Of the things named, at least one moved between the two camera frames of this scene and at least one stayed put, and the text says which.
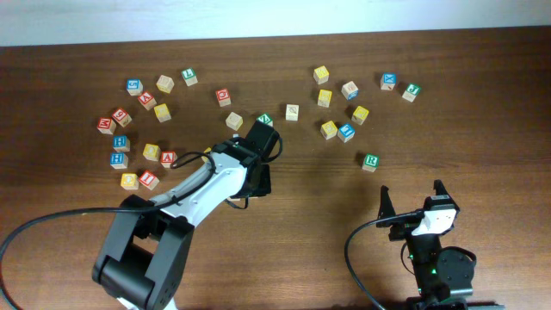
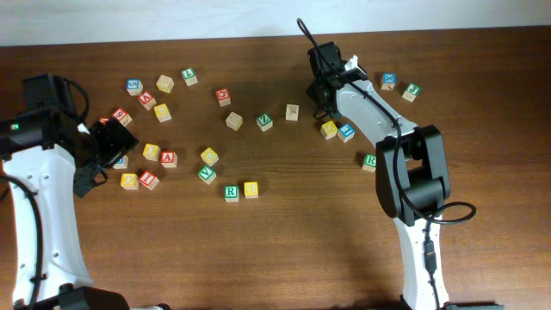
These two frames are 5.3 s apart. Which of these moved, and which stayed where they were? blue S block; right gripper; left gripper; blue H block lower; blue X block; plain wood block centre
Moved: left gripper; right gripper
Stayed: plain wood block centre; blue H block lower; blue S block; blue X block
